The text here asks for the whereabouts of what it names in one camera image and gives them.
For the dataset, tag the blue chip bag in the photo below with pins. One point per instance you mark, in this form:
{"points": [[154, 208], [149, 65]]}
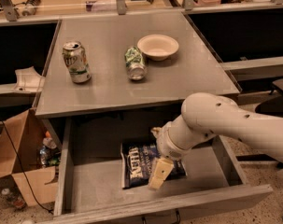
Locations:
{"points": [[137, 160]]}

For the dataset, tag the white paper bowl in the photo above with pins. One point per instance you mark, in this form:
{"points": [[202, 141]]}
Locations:
{"points": [[158, 47]]}

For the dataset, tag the black office chair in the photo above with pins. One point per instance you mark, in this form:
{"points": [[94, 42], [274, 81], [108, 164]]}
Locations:
{"points": [[268, 103]]}

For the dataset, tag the brown cardboard box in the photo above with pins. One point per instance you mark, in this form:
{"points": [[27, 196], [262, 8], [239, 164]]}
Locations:
{"points": [[20, 141]]}

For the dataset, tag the grey open drawer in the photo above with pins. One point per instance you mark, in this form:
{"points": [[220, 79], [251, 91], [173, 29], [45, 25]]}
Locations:
{"points": [[90, 178]]}

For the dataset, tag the dark tool on shelf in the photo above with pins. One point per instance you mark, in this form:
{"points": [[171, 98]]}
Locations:
{"points": [[30, 7]]}

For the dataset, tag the upright green soda can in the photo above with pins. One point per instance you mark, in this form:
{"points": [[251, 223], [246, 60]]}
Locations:
{"points": [[76, 61]]}

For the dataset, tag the grey counter cabinet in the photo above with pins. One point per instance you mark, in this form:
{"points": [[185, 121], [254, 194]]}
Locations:
{"points": [[97, 65]]}

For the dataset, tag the bottle on floor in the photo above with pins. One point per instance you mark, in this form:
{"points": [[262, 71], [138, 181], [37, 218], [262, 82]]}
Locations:
{"points": [[14, 198]]}

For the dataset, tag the white bracket piece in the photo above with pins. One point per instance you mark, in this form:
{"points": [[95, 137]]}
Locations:
{"points": [[28, 80]]}

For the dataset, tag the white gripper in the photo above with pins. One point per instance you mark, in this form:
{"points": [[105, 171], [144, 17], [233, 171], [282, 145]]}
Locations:
{"points": [[166, 146]]}

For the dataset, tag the lying green soda can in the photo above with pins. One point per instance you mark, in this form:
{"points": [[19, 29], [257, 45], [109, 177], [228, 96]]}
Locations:
{"points": [[135, 63]]}

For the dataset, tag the black drawer handle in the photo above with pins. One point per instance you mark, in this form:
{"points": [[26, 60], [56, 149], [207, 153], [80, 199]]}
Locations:
{"points": [[171, 217]]}

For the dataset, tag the plastic bottle in box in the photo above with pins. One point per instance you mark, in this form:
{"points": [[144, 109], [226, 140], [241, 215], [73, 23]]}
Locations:
{"points": [[49, 153]]}

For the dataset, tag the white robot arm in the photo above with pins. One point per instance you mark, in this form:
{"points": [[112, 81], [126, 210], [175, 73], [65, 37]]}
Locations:
{"points": [[204, 116]]}

